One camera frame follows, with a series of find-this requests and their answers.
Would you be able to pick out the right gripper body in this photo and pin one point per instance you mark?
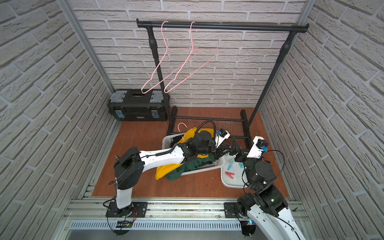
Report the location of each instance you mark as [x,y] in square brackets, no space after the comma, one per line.
[243,155]

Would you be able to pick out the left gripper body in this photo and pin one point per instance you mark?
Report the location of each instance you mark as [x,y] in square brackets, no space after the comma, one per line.
[218,149]

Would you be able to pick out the teal clothespin green shirt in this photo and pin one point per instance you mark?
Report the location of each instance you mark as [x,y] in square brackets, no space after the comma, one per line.
[231,161]

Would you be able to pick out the red clothespin green shirt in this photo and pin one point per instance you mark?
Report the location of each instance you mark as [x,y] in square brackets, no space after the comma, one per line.
[229,174]

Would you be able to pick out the green t-shirt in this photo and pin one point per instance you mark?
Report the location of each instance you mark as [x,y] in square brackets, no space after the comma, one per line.
[189,166]

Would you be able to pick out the white perforated laundry basket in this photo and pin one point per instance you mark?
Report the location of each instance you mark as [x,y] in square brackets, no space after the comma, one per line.
[166,143]

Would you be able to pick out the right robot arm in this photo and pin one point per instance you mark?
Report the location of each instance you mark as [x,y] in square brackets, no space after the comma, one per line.
[265,207]

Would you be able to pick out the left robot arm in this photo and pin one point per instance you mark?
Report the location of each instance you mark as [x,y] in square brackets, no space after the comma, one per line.
[198,146]

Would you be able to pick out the white plastic tray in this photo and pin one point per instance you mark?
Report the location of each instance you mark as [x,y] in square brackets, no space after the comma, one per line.
[239,178]

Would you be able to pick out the black clothes rack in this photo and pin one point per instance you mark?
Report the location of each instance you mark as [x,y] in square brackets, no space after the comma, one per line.
[172,115]

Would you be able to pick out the black toolbox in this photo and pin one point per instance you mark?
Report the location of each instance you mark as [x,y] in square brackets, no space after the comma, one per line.
[134,106]

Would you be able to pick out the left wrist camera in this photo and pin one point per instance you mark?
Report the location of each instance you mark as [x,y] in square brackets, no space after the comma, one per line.
[221,136]

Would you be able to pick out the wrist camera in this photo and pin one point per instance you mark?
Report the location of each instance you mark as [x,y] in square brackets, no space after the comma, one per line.
[221,136]
[259,148]

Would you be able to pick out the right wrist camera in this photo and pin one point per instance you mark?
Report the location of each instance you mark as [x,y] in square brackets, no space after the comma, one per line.
[259,148]

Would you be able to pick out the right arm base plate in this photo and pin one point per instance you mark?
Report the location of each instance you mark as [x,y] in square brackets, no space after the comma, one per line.
[234,210]

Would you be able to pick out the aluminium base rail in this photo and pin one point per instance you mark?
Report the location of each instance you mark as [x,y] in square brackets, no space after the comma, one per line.
[164,214]

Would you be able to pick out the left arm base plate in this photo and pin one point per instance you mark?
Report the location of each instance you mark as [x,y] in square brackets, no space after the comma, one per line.
[137,209]

